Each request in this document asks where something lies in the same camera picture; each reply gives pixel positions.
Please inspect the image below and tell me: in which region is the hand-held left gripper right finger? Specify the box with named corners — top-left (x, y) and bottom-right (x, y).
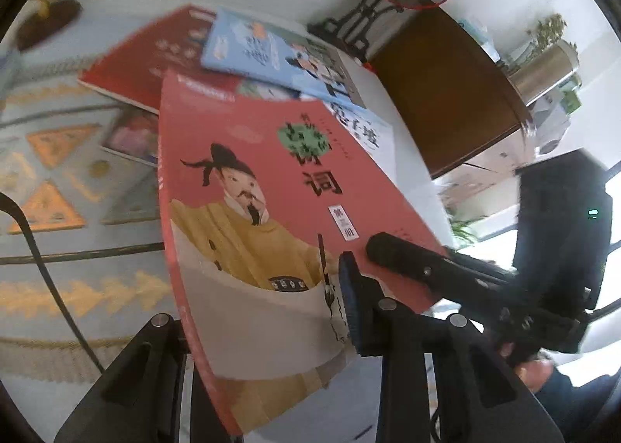
top-left (337, 251), bottom-right (559, 443)

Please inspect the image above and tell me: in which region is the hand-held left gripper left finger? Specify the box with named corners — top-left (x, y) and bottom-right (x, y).
top-left (53, 313), bottom-right (234, 443)

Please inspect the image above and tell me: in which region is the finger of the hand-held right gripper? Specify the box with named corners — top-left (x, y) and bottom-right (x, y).
top-left (365, 232), bottom-right (526, 327)

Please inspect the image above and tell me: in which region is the pink book with robed figure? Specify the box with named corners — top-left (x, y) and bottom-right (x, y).
top-left (158, 69), bottom-right (447, 435)

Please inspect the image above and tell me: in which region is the person's right forearm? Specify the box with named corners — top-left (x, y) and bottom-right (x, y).
top-left (534, 370), bottom-right (617, 443)

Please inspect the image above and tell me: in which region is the person's right hand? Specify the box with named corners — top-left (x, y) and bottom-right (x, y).
top-left (500, 343), bottom-right (556, 393)

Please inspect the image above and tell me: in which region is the green potted plant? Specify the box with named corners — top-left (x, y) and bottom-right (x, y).
top-left (446, 208), bottom-right (491, 247)

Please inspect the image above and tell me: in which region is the patterned table mat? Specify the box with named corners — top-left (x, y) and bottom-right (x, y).
top-left (0, 2), bottom-right (234, 443)

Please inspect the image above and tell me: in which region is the white book with black lettering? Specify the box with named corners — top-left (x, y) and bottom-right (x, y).
top-left (235, 79), bottom-right (394, 167)

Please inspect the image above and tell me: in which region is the brown wooden cabinet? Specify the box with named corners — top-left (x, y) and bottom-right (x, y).
top-left (366, 4), bottom-right (539, 211)

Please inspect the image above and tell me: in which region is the bunch of dried flowers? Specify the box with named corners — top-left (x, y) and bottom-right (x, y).
top-left (526, 12), bottom-right (578, 61)

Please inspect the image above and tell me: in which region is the small pale pictured book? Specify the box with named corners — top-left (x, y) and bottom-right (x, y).
top-left (99, 108), bottom-right (161, 167)

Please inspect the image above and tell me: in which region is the pale blue tissue box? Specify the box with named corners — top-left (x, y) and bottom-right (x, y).
top-left (456, 16), bottom-right (496, 46)

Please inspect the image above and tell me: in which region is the light blue book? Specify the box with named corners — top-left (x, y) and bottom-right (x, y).
top-left (200, 7), bottom-right (367, 109)

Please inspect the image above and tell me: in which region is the red book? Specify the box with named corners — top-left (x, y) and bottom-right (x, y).
top-left (78, 5), bottom-right (238, 115)

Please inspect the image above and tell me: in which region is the beige globe on wooden stand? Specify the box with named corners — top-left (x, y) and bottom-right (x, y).
top-left (14, 0), bottom-right (83, 51)

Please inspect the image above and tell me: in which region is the black cable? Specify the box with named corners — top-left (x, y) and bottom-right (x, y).
top-left (0, 191), bottom-right (108, 373)

